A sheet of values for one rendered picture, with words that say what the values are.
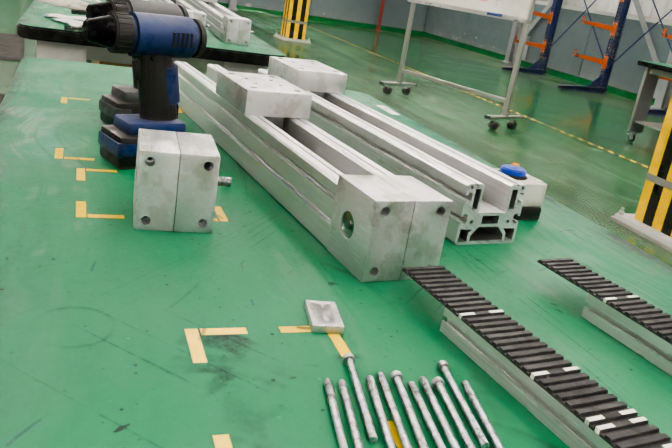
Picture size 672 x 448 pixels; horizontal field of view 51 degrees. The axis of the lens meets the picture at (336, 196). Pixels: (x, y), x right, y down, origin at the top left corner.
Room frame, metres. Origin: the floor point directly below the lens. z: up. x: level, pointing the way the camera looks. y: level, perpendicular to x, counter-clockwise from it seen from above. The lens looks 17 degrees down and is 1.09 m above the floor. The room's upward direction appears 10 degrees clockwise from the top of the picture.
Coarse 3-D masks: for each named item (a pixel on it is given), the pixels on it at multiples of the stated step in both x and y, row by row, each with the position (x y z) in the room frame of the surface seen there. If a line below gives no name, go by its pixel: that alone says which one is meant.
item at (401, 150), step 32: (320, 128) 1.26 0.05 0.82; (352, 128) 1.15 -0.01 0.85; (384, 128) 1.20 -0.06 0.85; (384, 160) 1.05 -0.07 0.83; (416, 160) 0.98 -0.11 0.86; (448, 160) 1.03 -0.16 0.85; (448, 192) 0.90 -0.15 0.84; (480, 192) 0.88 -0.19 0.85; (512, 192) 0.92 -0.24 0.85; (448, 224) 0.89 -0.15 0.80; (480, 224) 0.88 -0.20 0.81; (512, 224) 0.91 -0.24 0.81
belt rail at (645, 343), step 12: (588, 300) 0.70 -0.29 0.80; (600, 300) 0.69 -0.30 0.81; (588, 312) 0.70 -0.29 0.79; (600, 312) 0.69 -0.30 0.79; (612, 312) 0.67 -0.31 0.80; (600, 324) 0.68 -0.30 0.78; (612, 324) 0.67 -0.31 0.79; (624, 324) 0.66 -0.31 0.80; (636, 324) 0.65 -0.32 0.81; (612, 336) 0.67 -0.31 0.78; (624, 336) 0.66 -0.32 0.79; (636, 336) 0.65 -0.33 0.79; (648, 336) 0.63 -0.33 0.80; (636, 348) 0.64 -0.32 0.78; (648, 348) 0.63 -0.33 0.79; (660, 348) 0.62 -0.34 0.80; (648, 360) 0.63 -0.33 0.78; (660, 360) 0.62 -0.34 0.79
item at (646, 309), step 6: (624, 306) 0.67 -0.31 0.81; (630, 306) 0.67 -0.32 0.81; (636, 306) 0.68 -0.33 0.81; (642, 306) 0.68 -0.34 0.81; (648, 306) 0.68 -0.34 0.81; (654, 306) 0.69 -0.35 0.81; (624, 312) 0.66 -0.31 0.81; (630, 312) 0.66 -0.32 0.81; (636, 312) 0.66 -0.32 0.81; (642, 312) 0.66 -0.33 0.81; (648, 312) 0.67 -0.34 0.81; (654, 312) 0.67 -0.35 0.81; (660, 312) 0.68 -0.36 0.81; (630, 318) 0.65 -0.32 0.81
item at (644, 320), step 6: (636, 318) 0.65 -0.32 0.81; (642, 318) 0.65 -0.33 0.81; (648, 318) 0.65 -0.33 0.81; (654, 318) 0.66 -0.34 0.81; (660, 318) 0.66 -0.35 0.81; (666, 318) 0.66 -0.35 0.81; (642, 324) 0.64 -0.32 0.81; (648, 324) 0.64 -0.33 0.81; (654, 324) 0.64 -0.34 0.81; (660, 324) 0.65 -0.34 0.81
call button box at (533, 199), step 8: (496, 168) 1.09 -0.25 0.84; (512, 176) 1.04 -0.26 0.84; (528, 176) 1.07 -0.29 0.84; (528, 184) 1.03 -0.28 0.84; (536, 184) 1.03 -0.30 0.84; (544, 184) 1.04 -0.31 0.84; (528, 192) 1.03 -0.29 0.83; (536, 192) 1.03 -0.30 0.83; (544, 192) 1.04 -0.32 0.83; (528, 200) 1.03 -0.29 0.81; (536, 200) 1.04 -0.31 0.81; (528, 208) 1.03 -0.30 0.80; (536, 208) 1.04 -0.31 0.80; (520, 216) 1.02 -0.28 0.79; (528, 216) 1.03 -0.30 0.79; (536, 216) 1.04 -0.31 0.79
